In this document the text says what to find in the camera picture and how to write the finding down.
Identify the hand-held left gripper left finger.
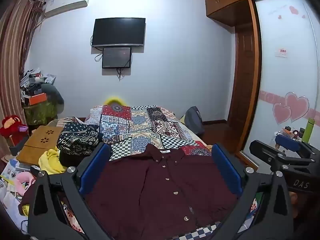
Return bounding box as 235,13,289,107
27,142,113,240

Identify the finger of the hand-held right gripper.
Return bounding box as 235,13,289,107
274,134,320,166
249,140,318,173

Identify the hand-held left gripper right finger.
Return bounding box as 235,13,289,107
211,144,294,240

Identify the maroon button shirt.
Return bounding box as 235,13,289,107
19,144,253,240

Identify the green thermos bottle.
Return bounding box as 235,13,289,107
301,117,316,143

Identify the black white patterned cloth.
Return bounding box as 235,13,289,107
56,122,104,167

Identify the yellow garment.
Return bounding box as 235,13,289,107
21,149,68,217

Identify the grey blue backpack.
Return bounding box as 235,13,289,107
184,106,205,135

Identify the patchwork printed blanket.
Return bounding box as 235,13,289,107
84,104,225,240

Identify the wooden lap desk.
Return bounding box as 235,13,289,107
16,125,64,167

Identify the yellow round object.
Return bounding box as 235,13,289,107
104,95,128,107

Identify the pink plush toy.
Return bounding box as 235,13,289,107
14,171,36,196

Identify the wooden room door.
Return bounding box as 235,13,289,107
227,23,262,140

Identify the green glass cabinet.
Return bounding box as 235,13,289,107
24,101,58,127

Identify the orange box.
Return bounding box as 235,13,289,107
28,93,48,105

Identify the white plastic bag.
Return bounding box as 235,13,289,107
0,190,28,233

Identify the red plush toy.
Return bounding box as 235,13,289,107
0,115,28,138

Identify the pile of papers and clutter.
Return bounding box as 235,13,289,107
20,67,57,98

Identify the striped brown curtain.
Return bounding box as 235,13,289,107
0,0,45,140

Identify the wooden overhead cabinet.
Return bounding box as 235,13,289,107
204,0,297,27

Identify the white air conditioner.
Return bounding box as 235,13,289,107
44,0,91,18

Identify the small black wall monitor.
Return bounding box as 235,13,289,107
102,47,132,69

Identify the black wall television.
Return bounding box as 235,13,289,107
91,17,146,48

